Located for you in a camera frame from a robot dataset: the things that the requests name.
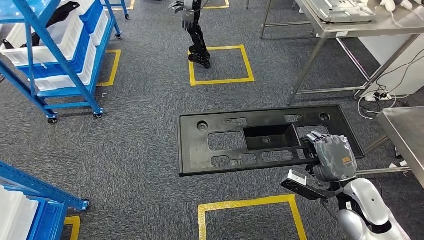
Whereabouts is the white floor cable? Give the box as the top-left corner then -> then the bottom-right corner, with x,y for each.
357,94 -> 412,121

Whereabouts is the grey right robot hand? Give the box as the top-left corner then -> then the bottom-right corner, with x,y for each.
303,130 -> 359,184

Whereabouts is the black plastic trim part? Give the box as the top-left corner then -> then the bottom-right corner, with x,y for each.
2,31 -> 42,51
46,1 -> 81,29

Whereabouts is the white cabinet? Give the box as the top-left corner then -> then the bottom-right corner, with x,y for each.
358,33 -> 424,98

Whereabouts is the white power strip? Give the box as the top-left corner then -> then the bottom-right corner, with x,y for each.
364,92 -> 393,102

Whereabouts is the black power cable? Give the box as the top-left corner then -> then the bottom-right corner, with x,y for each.
374,47 -> 424,99

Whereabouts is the stainless steel table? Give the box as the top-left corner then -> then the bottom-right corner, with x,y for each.
259,0 -> 424,107

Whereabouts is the white VR controller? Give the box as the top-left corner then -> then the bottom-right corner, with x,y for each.
397,0 -> 424,11
379,0 -> 398,13

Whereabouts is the black plastic plate bracket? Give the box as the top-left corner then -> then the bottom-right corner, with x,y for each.
177,104 -> 366,178

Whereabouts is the small stamped silver metal panel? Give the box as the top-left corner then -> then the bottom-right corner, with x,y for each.
304,0 -> 378,24

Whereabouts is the stainless steel workbench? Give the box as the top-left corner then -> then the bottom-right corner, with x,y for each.
356,105 -> 424,190

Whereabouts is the blue steel shelf rack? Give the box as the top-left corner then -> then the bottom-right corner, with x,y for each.
100,0 -> 131,21
0,159 -> 91,240
0,0 -> 123,125

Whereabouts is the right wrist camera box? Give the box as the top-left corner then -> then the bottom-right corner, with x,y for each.
280,169 -> 344,202

